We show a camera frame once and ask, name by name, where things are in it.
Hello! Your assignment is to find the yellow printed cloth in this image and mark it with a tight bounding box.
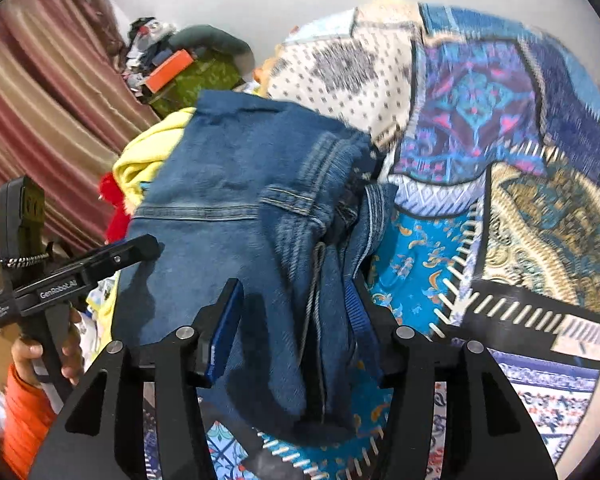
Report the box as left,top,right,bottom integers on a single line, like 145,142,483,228
97,107,197,351

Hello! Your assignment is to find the blue denim jacket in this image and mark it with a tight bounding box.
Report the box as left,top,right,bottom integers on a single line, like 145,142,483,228
111,91,400,448

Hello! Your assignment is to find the green cushion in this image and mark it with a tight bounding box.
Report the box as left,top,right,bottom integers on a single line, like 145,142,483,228
150,25,255,120

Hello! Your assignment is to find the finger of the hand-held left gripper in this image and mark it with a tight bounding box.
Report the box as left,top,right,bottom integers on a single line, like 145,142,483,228
82,233,162,276

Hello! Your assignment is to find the red cloth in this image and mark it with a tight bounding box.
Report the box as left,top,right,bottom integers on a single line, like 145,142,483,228
98,172,133,245

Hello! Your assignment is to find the person's left hand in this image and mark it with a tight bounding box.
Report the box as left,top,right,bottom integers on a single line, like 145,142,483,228
11,307,86,387

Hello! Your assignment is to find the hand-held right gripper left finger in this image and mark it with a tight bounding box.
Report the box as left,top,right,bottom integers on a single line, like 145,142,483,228
27,277,246,480

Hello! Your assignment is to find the patchwork patterned bedspread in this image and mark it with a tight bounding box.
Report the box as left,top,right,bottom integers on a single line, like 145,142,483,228
145,2,600,480

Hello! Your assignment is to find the striped maroon curtain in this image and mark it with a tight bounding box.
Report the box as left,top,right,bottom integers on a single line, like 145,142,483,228
0,0,162,256

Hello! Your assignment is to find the orange box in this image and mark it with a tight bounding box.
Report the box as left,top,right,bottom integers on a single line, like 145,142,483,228
145,50,193,94

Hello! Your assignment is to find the pile of small clutter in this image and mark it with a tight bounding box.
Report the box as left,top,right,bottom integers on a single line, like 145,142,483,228
122,16,181,103

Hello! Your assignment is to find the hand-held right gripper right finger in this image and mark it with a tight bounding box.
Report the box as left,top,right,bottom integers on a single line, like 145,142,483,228
352,280,557,480

